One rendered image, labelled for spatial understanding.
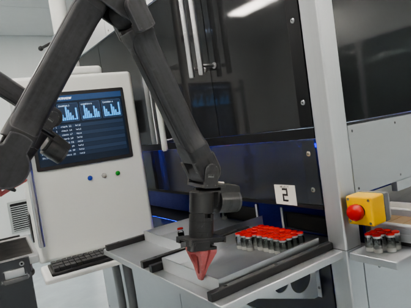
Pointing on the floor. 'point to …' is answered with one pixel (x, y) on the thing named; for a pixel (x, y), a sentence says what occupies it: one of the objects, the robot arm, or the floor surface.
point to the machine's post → (333, 147)
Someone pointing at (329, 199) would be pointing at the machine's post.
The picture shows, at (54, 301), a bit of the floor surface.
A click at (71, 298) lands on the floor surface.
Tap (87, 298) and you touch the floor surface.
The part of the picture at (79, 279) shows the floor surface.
